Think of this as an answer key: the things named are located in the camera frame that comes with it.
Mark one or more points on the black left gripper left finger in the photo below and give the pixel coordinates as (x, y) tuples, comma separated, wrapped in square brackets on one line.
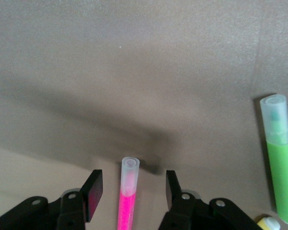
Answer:
[(62, 210)]

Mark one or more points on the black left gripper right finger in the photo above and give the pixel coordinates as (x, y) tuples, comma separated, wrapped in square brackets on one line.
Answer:
[(194, 213)]

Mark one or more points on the pink marker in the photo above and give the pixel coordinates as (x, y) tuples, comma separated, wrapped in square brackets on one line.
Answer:
[(127, 208)]

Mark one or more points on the yellow marker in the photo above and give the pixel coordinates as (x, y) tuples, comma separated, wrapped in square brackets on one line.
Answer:
[(266, 224)]

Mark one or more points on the green marker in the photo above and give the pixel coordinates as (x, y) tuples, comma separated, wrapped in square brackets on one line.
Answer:
[(280, 177)]

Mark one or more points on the brown table cover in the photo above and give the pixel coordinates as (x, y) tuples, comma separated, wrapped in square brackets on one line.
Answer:
[(134, 72)]

